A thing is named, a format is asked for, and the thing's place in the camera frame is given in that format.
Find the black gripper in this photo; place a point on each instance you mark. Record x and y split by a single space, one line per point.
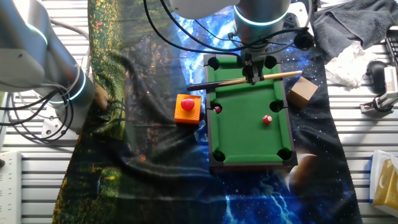
252 60

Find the wooden pool cue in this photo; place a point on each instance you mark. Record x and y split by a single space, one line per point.
280 75

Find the red striped pool ball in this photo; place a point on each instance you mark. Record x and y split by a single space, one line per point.
267 119

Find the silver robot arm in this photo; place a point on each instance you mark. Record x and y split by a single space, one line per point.
31 62

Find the maroon pool ball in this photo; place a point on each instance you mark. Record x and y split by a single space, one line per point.
217 109

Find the mini green pool table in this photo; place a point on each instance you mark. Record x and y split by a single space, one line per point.
245 130

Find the wooden cube block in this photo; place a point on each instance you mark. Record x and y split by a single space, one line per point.
302 91

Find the orange box with red button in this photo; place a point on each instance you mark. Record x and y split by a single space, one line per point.
186 113

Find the crumpled white tissue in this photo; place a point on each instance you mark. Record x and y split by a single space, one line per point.
351 65

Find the grey towel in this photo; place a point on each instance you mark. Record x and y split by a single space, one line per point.
357 21

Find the black rounded device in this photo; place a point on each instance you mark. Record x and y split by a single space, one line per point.
376 74

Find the black keyboard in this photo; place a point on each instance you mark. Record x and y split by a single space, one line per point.
393 46

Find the yellow package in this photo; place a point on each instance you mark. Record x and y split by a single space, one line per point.
381 155

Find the galaxy and forest printed cloth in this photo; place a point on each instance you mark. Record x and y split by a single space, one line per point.
155 193

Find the gold tissue box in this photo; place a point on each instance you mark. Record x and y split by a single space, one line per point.
387 183

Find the white power strip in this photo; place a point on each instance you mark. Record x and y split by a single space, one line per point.
11 186

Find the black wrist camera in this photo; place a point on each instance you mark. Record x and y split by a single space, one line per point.
304 40

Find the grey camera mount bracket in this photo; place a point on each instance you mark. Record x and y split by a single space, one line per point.
300 15

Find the silver camera on small stand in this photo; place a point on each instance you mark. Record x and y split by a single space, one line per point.
388 99

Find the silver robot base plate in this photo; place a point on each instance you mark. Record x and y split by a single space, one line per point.
53 130

